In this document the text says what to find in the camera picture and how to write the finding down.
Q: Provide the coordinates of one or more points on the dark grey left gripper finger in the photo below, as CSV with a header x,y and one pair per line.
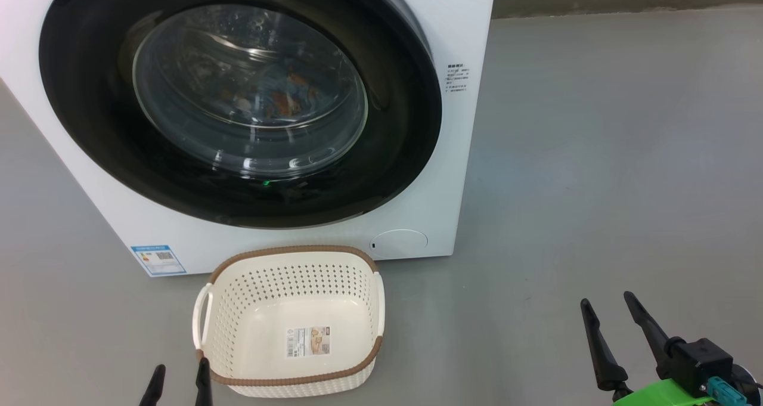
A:
x,y
154,391
204,388

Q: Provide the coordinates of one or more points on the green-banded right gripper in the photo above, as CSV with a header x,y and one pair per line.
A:
x,y
661,397

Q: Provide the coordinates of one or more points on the grey washing machine door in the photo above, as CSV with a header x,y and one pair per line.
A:
x,y
89,96

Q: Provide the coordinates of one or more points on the blue garment with orange print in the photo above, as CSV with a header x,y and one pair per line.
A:
x,y
292,99

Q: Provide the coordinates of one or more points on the white front-load washing machine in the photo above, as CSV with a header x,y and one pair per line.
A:
x,y
465,155

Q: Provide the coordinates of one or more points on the steel washing machine drum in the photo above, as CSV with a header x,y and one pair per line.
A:
x,y
197,54

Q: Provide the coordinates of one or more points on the paper label inside basket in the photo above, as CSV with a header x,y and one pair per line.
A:
x,y
308,341

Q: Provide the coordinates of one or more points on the blue energy label sticker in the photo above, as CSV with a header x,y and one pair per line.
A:
x,y
158,260

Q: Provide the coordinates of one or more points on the white basket with brown rim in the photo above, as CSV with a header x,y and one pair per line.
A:
x,y
286,281

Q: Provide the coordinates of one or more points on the round white filter cover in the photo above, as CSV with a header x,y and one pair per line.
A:
x,y
398,243

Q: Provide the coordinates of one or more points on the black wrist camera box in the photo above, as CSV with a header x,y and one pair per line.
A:
x,y
700,361

